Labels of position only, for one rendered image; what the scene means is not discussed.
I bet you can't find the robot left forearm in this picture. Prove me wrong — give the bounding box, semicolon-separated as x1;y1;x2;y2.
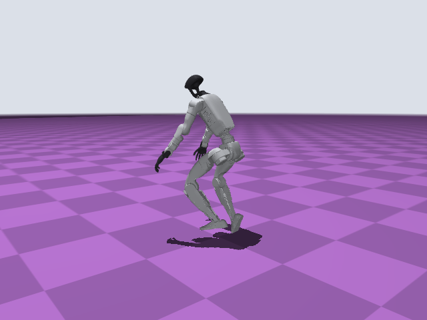
164;124;184;156

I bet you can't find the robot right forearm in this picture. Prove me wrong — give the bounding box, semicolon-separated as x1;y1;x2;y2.
201;128;213;148

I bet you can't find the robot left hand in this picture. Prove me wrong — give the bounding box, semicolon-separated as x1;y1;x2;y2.
155;151;171;172

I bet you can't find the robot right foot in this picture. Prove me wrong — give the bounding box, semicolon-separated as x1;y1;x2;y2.
231;213;244;233

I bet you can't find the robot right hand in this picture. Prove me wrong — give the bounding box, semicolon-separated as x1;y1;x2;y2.
193;142;208;160

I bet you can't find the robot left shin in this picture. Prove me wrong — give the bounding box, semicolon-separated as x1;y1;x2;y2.
183;183;220;223

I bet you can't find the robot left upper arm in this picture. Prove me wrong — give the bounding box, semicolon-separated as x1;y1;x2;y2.
182;99;204;135

